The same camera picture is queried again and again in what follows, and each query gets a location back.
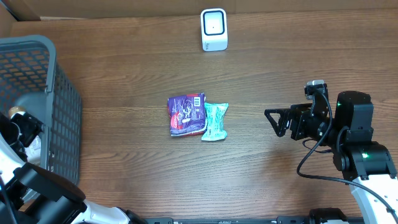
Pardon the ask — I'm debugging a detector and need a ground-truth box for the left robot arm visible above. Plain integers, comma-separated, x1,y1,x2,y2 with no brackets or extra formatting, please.
1,113,146,224

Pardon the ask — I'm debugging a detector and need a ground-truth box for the grey plastic mesh basket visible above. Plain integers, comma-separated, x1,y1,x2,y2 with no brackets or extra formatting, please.
1,35,83,184

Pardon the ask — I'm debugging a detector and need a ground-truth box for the teal snack packet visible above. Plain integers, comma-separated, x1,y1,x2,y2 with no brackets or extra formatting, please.
201,103,229,141

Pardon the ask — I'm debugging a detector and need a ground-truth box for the white cosmetic tube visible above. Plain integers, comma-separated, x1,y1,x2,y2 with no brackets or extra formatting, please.
9,106,42,164

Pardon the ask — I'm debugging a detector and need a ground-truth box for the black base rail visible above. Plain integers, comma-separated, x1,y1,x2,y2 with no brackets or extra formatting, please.
145,208,365,224

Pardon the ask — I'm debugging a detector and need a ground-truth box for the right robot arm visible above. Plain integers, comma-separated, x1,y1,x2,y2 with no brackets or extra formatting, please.
264,88,397,223

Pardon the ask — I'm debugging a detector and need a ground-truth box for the purple snack packet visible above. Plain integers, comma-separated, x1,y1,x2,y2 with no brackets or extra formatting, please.
167,93,207,137

